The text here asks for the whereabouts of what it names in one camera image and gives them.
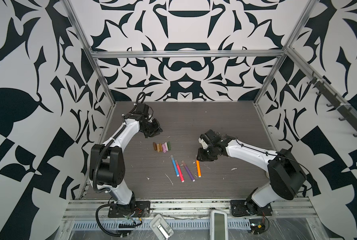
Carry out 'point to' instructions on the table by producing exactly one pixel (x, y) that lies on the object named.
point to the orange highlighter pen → (198, 163)
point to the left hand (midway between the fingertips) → (162, 128)
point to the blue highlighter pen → (175, 165)
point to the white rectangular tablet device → (218, 225)
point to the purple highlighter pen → (188, 171)
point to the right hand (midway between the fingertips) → (198, 157)
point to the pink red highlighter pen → (179, 171)
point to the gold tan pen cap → (160, 148)
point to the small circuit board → (257, 225)
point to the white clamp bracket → (162, 230)
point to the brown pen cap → (154, 146)
